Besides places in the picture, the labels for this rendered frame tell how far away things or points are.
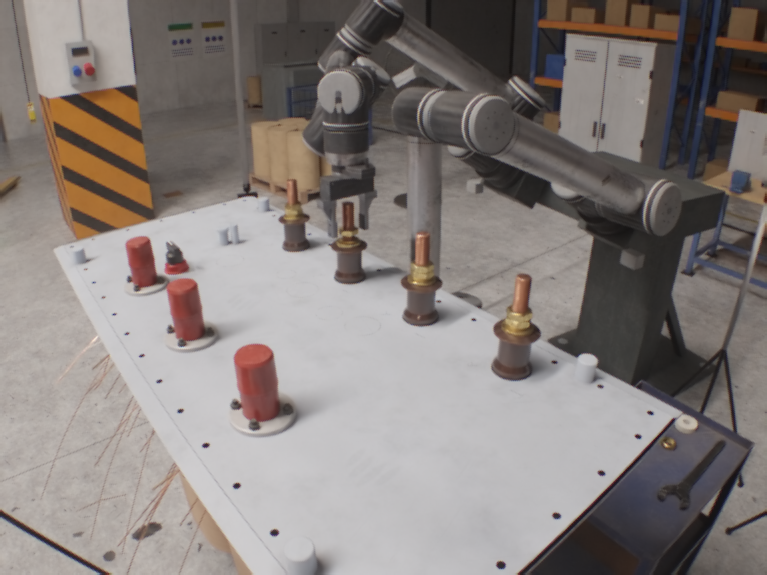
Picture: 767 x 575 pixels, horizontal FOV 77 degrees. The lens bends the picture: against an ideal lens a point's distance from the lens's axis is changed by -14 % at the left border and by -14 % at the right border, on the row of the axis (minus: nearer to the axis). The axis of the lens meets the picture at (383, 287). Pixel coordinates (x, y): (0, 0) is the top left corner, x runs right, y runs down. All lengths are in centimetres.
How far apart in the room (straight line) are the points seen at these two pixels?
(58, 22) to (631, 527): 584
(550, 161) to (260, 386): 100
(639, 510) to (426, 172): 110
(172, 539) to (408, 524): 192
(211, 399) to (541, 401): 62
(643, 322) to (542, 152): 193
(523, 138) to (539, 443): 81
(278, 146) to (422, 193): 508
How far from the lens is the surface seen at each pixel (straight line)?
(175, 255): 157
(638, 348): 337
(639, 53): 573
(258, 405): 96
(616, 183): 182
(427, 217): 162
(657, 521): 160
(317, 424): 98
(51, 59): 598
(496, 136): 138
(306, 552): 75
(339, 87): 127
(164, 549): 263
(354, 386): 106
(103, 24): 608
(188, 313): 120
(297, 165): 632
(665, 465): 176
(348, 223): 139
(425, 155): 157
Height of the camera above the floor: 201
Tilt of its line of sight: 27 degrees down
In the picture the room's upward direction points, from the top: straight up
